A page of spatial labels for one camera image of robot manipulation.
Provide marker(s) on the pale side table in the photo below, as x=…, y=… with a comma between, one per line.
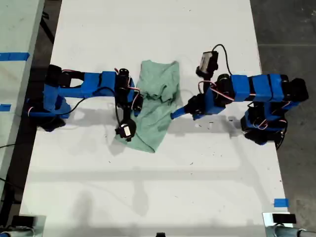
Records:
x=14, y=24

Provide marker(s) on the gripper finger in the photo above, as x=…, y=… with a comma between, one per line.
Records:
x=139, y=102
x=179, y=113

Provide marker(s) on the small black block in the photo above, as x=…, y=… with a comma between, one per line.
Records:
x=160, y=235

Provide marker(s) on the pale green T-shirt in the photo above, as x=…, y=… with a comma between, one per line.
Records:
x=153, y=123

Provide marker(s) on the black stand leg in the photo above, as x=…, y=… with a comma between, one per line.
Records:
x=48, y=29

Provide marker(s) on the long blue tape strip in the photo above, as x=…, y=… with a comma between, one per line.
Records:
x=14, y=56

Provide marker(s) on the blue tape rectangle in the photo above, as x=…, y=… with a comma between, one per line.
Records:
x=281, y=203

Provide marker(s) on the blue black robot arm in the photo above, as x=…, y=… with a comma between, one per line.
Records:
x=93, y=84
x=259, y=86

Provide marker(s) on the small black box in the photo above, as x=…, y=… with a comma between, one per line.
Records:
x=284, y=218
x=23, y=220

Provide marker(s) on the black camera box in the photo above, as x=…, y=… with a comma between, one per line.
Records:
x=126, y=130
x=208, y=61

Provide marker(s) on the white metal plate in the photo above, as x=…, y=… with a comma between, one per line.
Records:
x=267, y=219

